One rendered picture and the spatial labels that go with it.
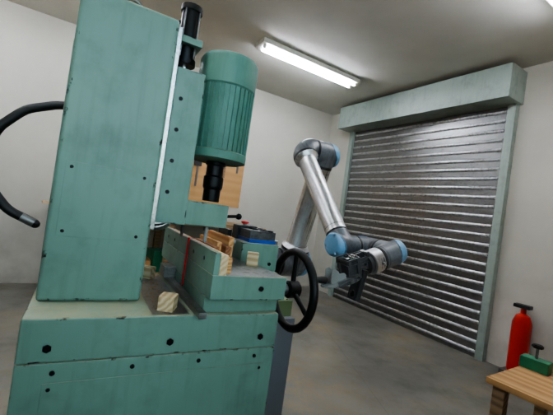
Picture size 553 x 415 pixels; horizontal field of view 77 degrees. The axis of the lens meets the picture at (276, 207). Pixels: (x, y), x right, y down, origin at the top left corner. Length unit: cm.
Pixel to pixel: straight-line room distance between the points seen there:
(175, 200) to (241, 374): 49
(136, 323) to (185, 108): 55
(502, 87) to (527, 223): 121
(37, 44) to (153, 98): 356
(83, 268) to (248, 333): 43
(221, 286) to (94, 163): 42
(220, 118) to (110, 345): 62
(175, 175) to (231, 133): 20
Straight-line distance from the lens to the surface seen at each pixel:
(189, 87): 102
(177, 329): 89
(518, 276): 372
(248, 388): 102
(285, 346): 187
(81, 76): 94
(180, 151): 98
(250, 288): 90
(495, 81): 385
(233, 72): 106
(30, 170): 427
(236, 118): 103
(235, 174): 467
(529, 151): 382
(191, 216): 102
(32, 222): 114
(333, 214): 140
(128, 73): 95
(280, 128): 508
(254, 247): 114
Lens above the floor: 107
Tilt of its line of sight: 1 degrees up
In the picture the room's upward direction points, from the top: 8 degrees clockwise
